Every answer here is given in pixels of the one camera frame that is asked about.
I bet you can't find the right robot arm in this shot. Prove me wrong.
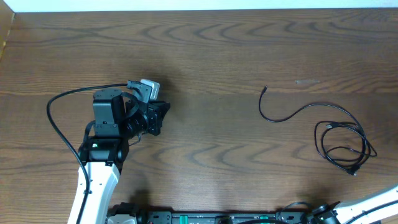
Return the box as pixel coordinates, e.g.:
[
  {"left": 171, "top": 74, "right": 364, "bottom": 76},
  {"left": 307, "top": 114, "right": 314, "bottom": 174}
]
[{"left": 305, "top": 185, "right": 397, "bottom": 224}]

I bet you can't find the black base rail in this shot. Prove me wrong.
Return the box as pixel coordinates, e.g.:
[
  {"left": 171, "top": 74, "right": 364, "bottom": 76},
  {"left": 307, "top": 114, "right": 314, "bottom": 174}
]
[{"left": 105, "top": 202, "right": 307, "bottom": 224}]

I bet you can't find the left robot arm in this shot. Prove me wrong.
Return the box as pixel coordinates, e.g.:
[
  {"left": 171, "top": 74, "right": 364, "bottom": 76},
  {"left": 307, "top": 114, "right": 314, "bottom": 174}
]
[{"left": 68, "top": 88, "right": 170, "bottom": 223}]

